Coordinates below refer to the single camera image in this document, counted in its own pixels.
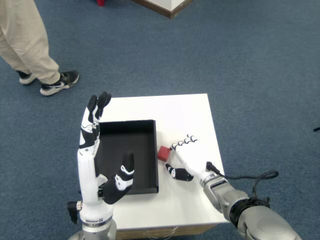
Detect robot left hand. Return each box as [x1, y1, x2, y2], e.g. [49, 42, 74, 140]
[76, 91, 136, 225]

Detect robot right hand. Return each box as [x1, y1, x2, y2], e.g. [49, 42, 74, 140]
[164, 134, 226, 186]

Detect red cube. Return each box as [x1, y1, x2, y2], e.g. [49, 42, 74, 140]
[156, 146, 172, 162]

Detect black open box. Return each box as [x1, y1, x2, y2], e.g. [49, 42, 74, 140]
[93, 119, 160, 196]

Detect black left wrist connector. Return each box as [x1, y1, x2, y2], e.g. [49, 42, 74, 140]
[66, 201, 83, 225]

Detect white square table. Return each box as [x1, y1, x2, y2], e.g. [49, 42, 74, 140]
[97, 93, 226, 237]

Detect black white sneaker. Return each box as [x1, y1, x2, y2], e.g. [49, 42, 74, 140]
[39, 70, 80, 97]
[16, 70, 37, 85]

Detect beige trousers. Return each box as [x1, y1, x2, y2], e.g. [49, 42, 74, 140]
[0, 0, 61, 85]

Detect white wood-edged furniture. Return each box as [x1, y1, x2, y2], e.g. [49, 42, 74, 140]
[131, 0, 193, 20]

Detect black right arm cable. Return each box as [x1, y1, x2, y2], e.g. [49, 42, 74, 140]
[206, 161, 280, 210]

